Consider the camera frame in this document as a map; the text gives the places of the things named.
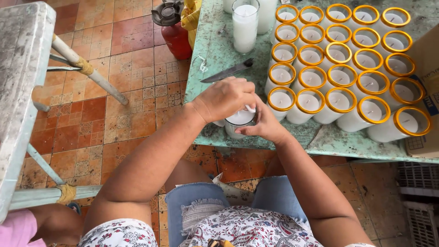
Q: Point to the white plastic crates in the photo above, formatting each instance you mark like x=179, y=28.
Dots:
x=420, y=202

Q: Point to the person's left hand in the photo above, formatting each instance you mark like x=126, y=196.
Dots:
x=223, y=97

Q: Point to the tall clear glass candle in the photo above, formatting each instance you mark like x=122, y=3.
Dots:
x=245, y=27
x=267, y=13
x=228, y=5

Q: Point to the red gas cylinder with burner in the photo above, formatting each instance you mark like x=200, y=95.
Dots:
x=176, y=34

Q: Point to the person's right hand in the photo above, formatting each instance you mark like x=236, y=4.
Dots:
x=269, y=128

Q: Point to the white candle wick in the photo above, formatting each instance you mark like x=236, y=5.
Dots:
x=250, y=109

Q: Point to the brown cardboard box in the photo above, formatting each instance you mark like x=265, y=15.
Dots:
x=425, y=85

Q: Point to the white floral shirt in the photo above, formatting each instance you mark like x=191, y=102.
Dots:
x=247, y=228

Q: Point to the yellow plastic bag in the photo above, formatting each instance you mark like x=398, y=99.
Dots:
x=191, y=20

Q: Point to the person's left fingers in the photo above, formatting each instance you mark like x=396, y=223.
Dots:
x=247, y=92

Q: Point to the group of gold-rimmed white candles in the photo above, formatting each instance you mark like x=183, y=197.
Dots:
x=339, y=75

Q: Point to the blue denim shorts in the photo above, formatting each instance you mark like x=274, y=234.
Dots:
x=202, y=205

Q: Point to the short glass white candle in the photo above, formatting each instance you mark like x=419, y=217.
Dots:
x=236, y=123

